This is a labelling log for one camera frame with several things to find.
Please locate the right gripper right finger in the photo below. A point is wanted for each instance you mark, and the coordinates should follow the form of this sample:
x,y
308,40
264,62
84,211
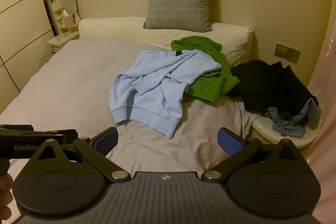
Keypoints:
x,y
239,151

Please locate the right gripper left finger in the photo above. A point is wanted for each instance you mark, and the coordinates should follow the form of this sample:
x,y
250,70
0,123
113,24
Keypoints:
x,y
93,151

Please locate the light blue sweatshirt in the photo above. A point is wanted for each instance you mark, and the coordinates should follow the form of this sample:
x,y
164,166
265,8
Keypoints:
x,y
151,91

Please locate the person's left hand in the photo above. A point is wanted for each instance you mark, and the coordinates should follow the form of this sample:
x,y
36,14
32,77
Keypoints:
x,y
6,184

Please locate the round white side table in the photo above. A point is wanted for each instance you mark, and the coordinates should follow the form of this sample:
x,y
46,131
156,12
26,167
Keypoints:
x,y
262,129

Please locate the grey duvet cover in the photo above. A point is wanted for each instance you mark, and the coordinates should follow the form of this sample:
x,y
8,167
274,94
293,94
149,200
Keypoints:
x,y
72,91

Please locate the black garment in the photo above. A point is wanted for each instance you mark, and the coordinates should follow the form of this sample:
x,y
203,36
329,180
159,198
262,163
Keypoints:
x,y
263,86

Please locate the green knit sweater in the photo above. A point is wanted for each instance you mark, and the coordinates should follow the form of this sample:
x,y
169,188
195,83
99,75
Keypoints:
x,y
210,85

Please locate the grey blue garment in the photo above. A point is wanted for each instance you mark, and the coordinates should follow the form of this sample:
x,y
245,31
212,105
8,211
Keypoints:
x,y
296,126

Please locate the pink curtain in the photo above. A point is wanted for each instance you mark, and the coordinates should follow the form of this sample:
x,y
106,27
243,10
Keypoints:
x,y
321,155

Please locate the white long pillow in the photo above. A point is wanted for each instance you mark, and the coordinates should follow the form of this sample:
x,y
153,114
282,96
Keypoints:
x,y
236,40

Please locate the white shelf organizer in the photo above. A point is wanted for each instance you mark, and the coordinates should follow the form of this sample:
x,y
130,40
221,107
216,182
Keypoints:
x,y
64,34

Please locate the cream wardrobe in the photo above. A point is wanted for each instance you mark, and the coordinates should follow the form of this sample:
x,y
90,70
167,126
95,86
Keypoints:
x,y
26,26

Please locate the pink tissue box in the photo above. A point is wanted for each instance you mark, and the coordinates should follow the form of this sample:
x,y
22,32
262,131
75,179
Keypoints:
x,y
68,21

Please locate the wall switch plate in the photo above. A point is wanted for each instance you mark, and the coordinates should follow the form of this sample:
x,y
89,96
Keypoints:
x,y
287,53

